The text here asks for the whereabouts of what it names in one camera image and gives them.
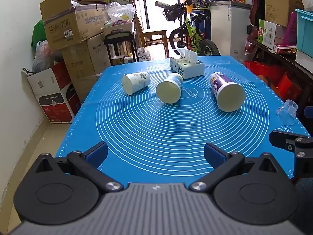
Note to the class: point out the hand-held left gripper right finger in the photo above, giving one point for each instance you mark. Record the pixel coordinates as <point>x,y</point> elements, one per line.
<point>215,154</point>

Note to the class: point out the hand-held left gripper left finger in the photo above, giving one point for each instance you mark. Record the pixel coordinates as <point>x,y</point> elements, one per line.
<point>97,153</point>

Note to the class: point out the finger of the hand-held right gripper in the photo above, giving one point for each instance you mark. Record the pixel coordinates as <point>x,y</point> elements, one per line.
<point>281,139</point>
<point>309,112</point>

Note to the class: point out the clear plastic cup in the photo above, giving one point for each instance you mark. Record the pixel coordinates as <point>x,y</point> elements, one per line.
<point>287,112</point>

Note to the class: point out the white paper cup purple print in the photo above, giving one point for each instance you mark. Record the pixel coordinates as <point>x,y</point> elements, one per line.
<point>227,93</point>

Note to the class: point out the white paper cup blue print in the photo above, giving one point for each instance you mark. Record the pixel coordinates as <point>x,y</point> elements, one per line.
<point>168,90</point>

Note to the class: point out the white paper cup grey print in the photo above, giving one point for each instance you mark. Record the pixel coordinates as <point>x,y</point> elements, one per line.
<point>137,82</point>

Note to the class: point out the red boxes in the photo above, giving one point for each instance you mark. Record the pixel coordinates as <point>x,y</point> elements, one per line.
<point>273,78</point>

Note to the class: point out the dark wooden shelf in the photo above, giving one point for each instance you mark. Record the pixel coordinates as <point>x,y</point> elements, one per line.
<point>288,63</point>

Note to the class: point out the blue silicone baking mat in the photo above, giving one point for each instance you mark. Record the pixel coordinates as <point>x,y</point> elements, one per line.
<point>159,127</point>

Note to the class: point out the red and white carton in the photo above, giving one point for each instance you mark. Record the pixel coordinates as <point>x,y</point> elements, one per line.
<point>53,98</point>

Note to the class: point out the teal storage bin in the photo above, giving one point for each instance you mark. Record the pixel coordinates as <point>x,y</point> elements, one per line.
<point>304,31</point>

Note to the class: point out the green and white box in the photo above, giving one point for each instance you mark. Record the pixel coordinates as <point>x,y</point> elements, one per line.
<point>267,33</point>

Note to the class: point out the large brown cardboard box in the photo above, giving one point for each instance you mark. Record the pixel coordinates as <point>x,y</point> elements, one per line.
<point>85,61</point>

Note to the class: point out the patterned tissue box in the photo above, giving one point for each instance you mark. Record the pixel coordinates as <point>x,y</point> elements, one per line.
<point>188,66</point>

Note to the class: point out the crumpled white plastic bag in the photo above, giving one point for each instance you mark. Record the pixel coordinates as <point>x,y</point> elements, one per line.
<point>143,53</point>

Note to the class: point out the translucent plastic bag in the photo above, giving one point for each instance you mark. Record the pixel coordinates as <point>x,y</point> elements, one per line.
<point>45,53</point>

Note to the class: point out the flat brown cardboard sheet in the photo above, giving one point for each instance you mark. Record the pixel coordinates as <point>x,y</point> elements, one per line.
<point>278,2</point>

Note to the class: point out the white chest freezer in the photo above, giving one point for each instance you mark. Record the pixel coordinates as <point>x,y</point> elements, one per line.
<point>225,27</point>

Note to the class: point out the green black bicycle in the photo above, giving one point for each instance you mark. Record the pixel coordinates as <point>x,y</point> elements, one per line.
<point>193,31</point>

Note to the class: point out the open cardboard box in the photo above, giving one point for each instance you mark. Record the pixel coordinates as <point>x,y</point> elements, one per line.
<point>73,27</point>

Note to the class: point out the green bag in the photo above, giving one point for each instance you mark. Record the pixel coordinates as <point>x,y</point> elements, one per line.
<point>38,34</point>

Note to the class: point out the wooden chair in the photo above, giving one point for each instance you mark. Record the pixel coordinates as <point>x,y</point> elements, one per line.
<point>154,33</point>

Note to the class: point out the clear bag of packets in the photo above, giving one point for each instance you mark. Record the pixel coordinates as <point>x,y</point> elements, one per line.
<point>121,16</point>

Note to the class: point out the black trolley frame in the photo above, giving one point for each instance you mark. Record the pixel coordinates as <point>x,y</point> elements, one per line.
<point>119,35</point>

